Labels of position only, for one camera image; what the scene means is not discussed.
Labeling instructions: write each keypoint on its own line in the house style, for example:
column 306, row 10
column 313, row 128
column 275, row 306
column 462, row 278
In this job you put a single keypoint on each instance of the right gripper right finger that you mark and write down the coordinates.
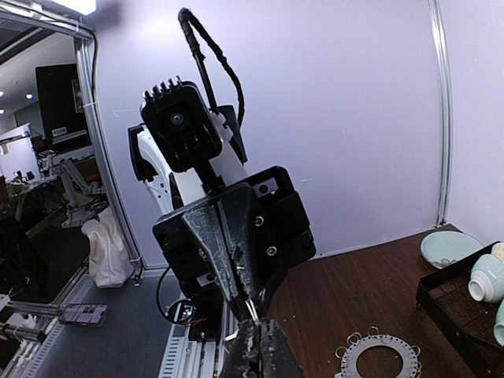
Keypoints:
column 277, row 359

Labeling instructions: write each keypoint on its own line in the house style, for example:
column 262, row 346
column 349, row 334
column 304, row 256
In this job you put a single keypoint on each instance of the light blue floral bowl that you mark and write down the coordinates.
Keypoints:
column 498, row 329

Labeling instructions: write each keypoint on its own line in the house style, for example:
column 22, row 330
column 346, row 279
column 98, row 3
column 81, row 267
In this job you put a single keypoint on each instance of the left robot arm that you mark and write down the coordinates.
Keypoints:
column 172, row 190

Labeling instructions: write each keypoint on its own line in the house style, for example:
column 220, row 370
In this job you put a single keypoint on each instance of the light blue plate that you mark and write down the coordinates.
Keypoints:
column 444, row 248

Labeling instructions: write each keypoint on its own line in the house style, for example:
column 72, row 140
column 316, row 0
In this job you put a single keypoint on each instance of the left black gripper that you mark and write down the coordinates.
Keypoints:
column 239, row 242

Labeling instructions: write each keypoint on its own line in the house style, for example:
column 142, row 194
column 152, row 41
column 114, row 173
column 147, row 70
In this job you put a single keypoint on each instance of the black wire dish rack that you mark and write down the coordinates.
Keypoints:
column 466, row 323

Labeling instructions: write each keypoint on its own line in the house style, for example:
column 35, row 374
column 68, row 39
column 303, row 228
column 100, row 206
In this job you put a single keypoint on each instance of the white bag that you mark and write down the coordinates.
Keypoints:
column 109, row 264

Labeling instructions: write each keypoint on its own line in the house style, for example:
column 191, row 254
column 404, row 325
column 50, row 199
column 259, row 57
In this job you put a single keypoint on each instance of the left aluminium frame post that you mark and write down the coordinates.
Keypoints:
column 446, row 110

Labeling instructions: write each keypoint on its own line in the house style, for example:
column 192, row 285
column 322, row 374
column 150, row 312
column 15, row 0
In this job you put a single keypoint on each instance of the ceiling light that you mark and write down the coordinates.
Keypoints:
column 71, row 7

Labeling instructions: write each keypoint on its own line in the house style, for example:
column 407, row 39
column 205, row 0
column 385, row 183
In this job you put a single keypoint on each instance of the grey perforated keyring disc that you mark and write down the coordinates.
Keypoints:
column 361, row 347

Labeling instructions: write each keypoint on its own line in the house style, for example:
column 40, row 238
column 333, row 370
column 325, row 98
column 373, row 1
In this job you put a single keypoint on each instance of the light blue ribbed bowl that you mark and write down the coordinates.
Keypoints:
column 486, row 279

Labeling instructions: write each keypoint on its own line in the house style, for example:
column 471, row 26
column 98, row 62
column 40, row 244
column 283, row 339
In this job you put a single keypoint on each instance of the cream patterned bowl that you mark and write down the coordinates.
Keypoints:
column 497, row 250

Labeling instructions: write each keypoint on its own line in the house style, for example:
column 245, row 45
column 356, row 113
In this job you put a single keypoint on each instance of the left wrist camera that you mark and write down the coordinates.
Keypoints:
column 180, row 124

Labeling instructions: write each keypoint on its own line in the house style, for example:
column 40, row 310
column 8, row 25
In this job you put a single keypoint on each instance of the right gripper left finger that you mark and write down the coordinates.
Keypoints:
column 244, row 356

